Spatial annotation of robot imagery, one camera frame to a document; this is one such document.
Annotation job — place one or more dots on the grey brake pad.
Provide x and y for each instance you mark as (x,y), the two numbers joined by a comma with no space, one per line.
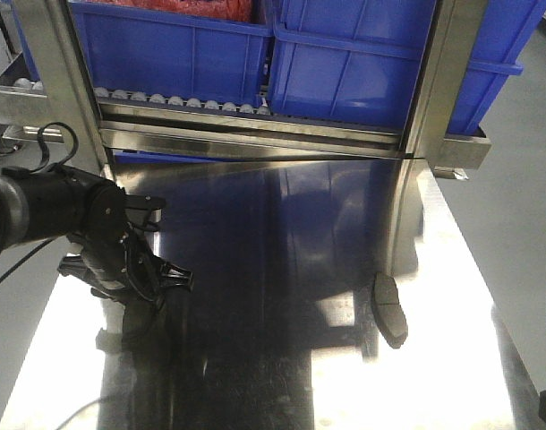
(387,310)
(145,325)

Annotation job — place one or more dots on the steel rack post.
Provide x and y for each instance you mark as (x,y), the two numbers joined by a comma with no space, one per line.
(51,36)
(454,28)

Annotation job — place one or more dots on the steel rack post right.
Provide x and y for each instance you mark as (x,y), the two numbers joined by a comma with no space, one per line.
(454,28)

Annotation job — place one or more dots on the large blue bin right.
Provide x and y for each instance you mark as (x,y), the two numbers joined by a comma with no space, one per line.
(357,61)

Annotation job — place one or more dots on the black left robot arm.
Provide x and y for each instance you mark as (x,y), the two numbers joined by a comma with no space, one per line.
(41,206)

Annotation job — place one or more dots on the large blue bin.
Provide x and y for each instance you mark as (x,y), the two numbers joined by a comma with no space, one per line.
(357,61)
(134,49)

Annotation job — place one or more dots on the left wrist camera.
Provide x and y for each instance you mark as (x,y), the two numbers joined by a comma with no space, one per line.
(144,209)

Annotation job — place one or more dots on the large blue bin left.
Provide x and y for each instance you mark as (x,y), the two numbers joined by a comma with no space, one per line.
(134,49)

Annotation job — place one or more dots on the steel roller conveyor shelf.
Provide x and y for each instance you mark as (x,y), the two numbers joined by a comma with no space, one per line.
(154,127)

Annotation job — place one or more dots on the steel rack post left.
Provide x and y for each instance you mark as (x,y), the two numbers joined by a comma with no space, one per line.
(51,36)

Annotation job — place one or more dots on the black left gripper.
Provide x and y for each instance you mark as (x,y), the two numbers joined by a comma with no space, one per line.
(115,257)

